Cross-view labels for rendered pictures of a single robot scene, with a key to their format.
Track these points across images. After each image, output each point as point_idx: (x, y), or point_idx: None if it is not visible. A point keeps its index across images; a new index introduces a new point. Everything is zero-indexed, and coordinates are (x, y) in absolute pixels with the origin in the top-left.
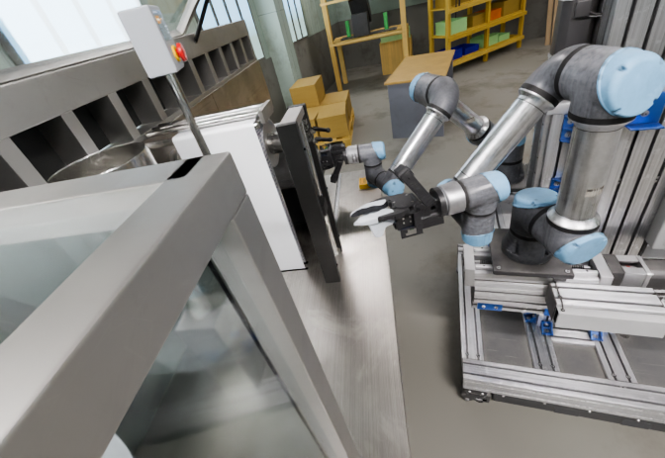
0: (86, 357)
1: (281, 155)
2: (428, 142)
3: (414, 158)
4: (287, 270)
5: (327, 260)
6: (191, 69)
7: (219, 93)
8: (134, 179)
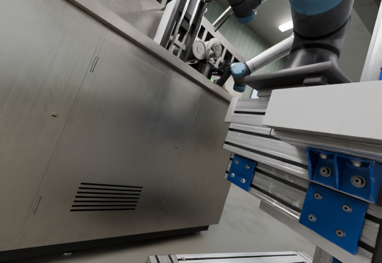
0: None
1: (196, 32)
2: (278, 51)
3: (261, 55)
4: None
5: (162, 42)
6: (204, 31)
7: None
8: None
